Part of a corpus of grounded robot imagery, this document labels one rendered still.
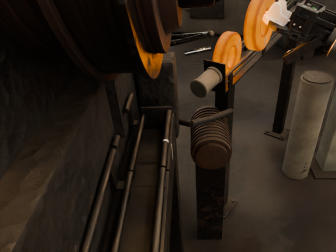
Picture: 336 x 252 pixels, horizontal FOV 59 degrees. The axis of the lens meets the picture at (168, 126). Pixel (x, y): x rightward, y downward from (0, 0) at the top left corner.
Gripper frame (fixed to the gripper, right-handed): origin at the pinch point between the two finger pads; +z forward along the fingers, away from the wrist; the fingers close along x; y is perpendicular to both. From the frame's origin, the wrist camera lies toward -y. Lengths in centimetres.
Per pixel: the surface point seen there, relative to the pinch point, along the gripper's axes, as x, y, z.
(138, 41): 61, 17, -9
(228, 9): -192, -85, 96
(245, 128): -58, -88, 3
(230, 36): 2.0, -8.5, 6.0
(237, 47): -3.3, -13.5, 4.7
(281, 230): -2, -76, -40
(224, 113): 10.3, -28.4, -3.6
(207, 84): 15.8, -17.6, 2.6
